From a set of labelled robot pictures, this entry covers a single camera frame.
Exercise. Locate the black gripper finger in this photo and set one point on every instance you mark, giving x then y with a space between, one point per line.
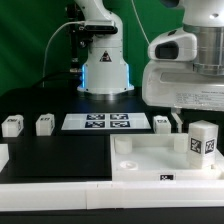
175 112

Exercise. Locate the white left fence wall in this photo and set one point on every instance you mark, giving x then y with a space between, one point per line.
4 156

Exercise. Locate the black camera stand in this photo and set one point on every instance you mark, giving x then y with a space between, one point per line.
78 38

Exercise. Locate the white square table top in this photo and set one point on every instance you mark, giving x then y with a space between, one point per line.
157 157

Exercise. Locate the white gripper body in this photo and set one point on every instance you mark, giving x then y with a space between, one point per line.
176 85

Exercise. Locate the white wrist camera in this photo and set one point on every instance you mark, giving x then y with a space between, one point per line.
175 45

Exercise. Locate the white front fence wall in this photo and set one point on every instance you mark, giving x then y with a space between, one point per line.
108 195

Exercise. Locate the white marker sheet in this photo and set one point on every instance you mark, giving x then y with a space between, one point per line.
105 121

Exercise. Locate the white fence wall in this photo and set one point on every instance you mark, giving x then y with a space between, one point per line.
4 156
108 195

